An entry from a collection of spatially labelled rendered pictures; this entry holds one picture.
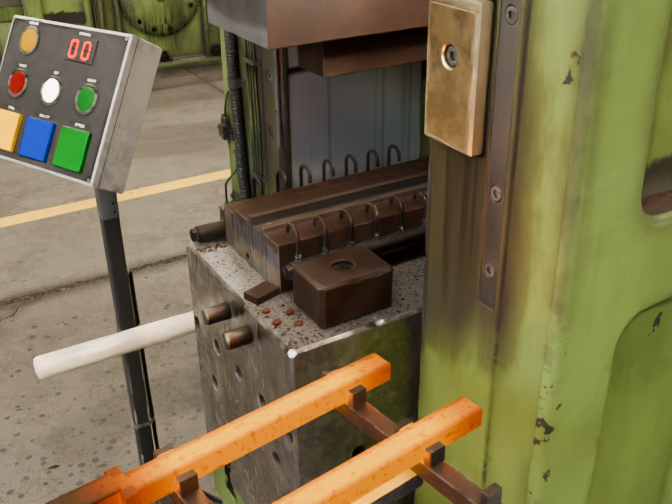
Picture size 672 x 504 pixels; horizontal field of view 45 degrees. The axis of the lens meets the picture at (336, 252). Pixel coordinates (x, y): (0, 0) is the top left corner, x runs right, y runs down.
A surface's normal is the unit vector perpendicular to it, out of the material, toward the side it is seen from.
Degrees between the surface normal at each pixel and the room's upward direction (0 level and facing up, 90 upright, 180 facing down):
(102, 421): 0
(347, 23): 90
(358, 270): 0
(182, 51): 90
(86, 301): 0
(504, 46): 90
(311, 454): 90
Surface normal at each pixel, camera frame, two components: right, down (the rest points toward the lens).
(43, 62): -0.50, -0.11
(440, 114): -0.86, 0.25
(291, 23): 0.51, 0.40
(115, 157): 0.82, 0.26
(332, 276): -0.01, -0.88
